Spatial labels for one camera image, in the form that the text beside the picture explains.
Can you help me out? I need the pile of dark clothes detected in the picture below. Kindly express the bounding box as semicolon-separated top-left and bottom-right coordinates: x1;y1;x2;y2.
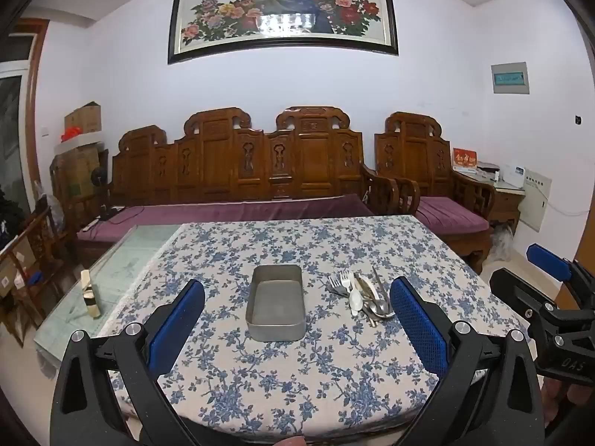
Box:
0;185;27;248

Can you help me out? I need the rectangular metal tray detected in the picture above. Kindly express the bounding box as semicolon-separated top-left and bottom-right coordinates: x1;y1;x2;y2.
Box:
245;264;306;343

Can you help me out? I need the wooden chopstick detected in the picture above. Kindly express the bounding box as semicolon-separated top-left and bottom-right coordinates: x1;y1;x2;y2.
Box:
356;273;378;325
353;272;376;327

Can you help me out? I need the large cardboard box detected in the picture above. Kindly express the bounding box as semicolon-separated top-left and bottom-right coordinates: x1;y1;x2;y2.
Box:
52;134;109;201

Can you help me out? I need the square purple seat cushion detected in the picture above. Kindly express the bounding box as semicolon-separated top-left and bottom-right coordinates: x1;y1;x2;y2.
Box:
414;196;492;234

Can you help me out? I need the carved wooden armchair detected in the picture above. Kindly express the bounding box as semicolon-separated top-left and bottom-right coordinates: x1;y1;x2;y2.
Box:
374;111;496;275

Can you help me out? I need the black standing fan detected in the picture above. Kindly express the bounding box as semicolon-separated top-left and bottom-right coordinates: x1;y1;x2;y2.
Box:
90;167;122;220

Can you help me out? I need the person's right hand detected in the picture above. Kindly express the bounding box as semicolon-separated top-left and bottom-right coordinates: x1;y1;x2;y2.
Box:
540;374;595;433

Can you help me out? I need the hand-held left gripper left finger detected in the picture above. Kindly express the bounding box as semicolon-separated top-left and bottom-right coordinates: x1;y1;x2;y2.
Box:
50;279;206;446

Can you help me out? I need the smiley face metal spoon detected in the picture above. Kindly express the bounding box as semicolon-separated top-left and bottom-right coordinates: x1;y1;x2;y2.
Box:
372;266;396;319

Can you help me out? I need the wooden framed glass door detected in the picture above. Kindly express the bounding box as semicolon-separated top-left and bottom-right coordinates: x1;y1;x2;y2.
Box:
0;17;50;224

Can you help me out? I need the wooden side table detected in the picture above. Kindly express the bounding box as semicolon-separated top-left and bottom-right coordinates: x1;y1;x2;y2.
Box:
453;169;526;239

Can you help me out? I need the long purple sofa cushion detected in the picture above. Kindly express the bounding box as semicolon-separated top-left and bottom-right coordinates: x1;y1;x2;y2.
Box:
77;194;375;243

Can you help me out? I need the framed peacock flower painting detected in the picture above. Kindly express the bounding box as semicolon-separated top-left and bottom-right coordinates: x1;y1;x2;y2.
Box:
167;0;399;65

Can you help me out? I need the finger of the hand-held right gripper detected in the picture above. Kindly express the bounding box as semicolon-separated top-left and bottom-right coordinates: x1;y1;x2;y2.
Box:
527;243;595;310
489;267;559;335

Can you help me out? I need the small cardboard box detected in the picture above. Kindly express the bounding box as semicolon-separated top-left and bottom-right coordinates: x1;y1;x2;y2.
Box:
64;102;102;135

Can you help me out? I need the small wooden chair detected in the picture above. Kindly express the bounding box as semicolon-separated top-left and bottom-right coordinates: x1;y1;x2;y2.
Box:
0;208;67;347

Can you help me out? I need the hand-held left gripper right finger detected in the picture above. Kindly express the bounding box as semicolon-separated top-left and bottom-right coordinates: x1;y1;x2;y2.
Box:
389;277;546;446

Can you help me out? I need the white ceramic spoon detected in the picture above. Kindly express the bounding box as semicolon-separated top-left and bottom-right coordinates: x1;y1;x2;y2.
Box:
348;278;376;315

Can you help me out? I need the grey wall electrical box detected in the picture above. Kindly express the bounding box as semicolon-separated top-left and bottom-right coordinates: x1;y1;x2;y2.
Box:
491;61;531;96

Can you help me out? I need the clear plastic bag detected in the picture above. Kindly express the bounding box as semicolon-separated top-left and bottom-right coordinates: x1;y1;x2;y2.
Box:
490;227;515;262

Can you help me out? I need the blue floral tablecloth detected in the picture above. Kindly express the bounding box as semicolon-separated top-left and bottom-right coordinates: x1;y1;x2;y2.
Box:
95;215;535;443

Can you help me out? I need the carved wooden sofa bench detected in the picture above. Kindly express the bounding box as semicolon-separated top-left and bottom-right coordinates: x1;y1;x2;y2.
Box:
109;106;401;242

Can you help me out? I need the red gift box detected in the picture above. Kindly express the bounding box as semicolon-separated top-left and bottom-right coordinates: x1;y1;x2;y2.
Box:
453;149;479;171

